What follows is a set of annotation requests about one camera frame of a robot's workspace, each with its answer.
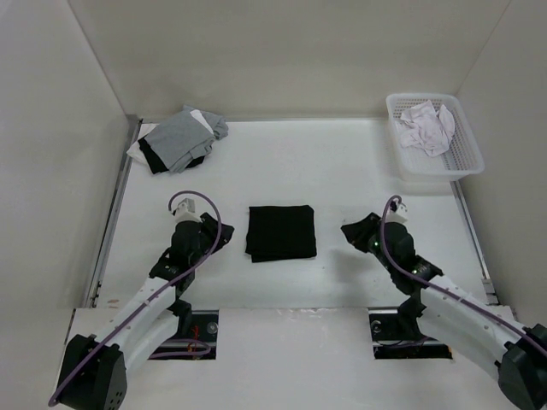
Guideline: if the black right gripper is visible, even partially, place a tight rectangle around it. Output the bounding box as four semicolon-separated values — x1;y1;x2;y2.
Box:
340;212;397;272

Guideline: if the black tank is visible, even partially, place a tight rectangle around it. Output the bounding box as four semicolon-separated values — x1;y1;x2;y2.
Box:
245;205;317;263
138;138;205;174

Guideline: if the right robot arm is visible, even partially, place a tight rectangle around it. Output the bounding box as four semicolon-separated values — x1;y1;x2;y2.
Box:
341;213;546;409

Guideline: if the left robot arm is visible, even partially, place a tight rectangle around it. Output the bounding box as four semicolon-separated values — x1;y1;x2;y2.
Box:
48;211;234;409

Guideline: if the black folded tank top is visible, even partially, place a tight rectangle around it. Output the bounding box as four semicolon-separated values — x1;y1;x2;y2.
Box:
138;138;205;174

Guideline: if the grey folded tank top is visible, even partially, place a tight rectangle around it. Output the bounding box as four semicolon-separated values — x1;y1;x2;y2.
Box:
143;105;229;170

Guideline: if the white crumpled tank top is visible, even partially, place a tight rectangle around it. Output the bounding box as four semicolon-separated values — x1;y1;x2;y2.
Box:
399;100;456;157

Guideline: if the white plastic laundry basket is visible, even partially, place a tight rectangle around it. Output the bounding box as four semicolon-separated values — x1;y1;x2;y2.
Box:
385;93;485;182

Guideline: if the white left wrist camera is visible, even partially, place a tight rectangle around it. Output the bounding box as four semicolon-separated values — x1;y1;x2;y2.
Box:
172;197;201;223

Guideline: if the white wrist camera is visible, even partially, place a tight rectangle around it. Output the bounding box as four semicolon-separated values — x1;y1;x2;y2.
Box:
172;197;201;223
385;200;408;224

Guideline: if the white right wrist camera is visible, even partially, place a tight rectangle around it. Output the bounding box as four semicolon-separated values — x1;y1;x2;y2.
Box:
385;200;408;224

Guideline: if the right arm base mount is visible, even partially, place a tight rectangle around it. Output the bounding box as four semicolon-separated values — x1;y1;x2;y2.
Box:
368;308;453;360

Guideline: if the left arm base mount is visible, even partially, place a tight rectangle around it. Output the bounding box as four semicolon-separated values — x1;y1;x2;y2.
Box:
150;310;220;360

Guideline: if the metal table edge rail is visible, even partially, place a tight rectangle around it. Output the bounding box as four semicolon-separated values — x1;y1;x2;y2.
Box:
79;114;142;308

